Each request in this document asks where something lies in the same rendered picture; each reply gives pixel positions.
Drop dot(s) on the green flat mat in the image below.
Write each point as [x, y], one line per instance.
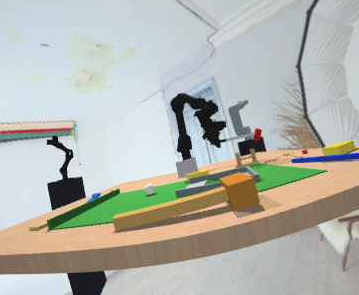
[271, 176]

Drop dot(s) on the white golf ball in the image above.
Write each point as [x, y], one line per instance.
[150, 189]

